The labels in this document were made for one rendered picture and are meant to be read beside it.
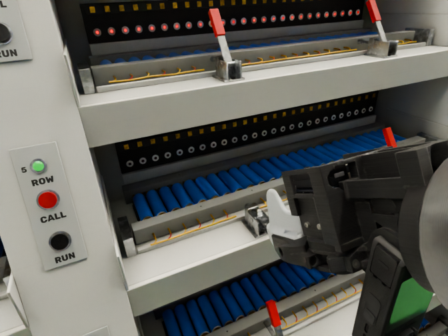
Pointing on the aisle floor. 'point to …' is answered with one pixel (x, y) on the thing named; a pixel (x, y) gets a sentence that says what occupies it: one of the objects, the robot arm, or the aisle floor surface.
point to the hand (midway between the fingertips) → (283, 230)
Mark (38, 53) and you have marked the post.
